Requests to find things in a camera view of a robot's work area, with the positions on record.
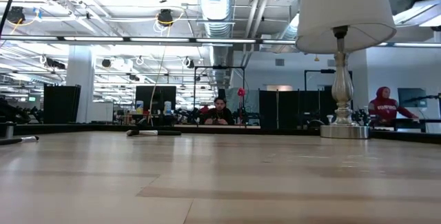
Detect black pen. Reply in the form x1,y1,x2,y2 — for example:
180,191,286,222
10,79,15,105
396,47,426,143
0,135,40,146

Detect black and white marker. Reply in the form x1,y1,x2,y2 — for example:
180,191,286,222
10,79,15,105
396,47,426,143
125,128,183,137

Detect overhead light bar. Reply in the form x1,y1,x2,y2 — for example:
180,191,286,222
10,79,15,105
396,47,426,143
0,34,298,45

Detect black partition panel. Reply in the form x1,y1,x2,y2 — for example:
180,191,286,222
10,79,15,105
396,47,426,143
43,83,82,124

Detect background robot arms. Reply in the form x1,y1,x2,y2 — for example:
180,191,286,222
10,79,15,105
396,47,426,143
0,98,45,125

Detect black display panel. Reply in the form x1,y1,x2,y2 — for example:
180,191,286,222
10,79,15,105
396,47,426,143
134,85,178,125

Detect grey metal cylinder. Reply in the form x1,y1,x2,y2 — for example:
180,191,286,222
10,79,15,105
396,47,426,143
0,120,17,139

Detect person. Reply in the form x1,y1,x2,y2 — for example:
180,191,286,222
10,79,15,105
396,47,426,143
202,96,236,126
367,85,420,128

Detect black folding partition screen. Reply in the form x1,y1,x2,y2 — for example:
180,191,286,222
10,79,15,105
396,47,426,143
258,89,340,130

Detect white shade silver table lamp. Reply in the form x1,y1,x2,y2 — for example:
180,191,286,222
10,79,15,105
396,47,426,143
295,0,398,140

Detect black background desk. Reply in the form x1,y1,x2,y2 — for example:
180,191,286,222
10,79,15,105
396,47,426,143
389,116,441,132

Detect black ceiling camera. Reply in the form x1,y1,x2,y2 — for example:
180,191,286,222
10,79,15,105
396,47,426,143
157,8,174,26

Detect silver ceiling air duct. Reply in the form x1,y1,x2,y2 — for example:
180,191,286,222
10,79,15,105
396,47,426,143
195,0,236,89

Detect black stand frame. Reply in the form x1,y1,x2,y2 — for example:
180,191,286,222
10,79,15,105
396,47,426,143
192,65,247,128

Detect black aluminium table frame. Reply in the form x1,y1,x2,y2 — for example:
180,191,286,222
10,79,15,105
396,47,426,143
0,122,441,145

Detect wall monitor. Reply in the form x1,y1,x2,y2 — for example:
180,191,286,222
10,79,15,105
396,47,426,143
397,87,429,108

